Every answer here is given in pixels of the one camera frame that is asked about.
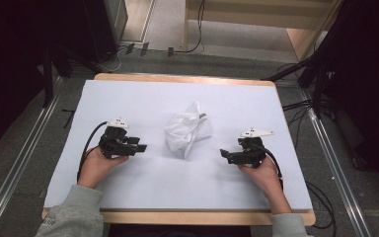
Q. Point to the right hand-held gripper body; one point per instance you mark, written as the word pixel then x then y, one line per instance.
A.
pixel 250 154

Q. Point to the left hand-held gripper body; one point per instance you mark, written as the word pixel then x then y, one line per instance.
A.
pixel 115 146

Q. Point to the person's right hand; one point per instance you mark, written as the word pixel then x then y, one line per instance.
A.
pixel 265 179

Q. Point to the person's left hand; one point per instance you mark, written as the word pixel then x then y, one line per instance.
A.
pixel 95 168

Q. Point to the white table mat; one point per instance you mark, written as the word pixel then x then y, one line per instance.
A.
pixel 177 184

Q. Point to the wooden table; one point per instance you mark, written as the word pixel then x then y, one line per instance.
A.
pixel 184 218

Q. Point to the dark cabinet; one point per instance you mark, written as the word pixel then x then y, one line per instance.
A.
pixel 46 29

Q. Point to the light wooden shelf unit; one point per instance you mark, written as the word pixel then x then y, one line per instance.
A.
pixel 243 15

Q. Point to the metal floor rail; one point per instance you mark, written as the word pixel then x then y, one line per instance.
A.
pixel 16 158
pixel 335 171

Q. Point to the black metal stand frame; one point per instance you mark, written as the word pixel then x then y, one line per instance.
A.
pixel 322 65

